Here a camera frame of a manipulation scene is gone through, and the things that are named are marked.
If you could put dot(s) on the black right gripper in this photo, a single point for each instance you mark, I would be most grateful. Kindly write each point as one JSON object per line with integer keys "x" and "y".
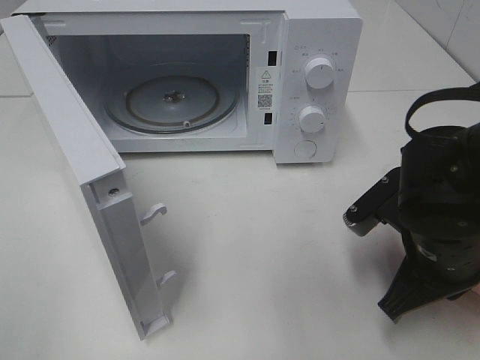
{"x": 439, "y": 225}

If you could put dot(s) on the pink round plate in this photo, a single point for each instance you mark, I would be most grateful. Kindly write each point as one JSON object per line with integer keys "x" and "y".
{"x": 475, "y": 289}

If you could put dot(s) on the white microwave door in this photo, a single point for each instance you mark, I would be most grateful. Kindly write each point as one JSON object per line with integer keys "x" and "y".
{"x": 98, "y": 171}

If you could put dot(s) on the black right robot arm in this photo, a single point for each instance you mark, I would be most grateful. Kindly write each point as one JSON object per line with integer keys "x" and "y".
{"x": 451, "y": 152}

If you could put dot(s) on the lower white timer knob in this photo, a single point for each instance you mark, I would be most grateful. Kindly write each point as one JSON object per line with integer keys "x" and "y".
{"x": 311, "y": 119}

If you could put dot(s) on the upper white power knob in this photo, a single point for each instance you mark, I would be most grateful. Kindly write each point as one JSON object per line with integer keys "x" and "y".
{"x": 319, "y": 72}

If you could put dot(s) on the white microwave oven body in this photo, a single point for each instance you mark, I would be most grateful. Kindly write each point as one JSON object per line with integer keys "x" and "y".
{"x": 100, "y": 44}

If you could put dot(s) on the white warning label sticker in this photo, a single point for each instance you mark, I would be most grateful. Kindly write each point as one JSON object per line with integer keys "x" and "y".
{"x": 266, "y": 83}

